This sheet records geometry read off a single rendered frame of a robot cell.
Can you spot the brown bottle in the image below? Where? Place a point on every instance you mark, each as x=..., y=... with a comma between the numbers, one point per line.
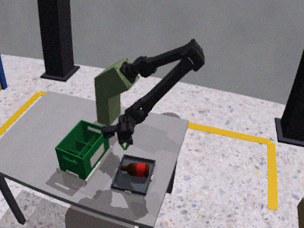
x=136, y=169

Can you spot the green plastic crate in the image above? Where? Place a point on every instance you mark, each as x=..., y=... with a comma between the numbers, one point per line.
x=77, y=143

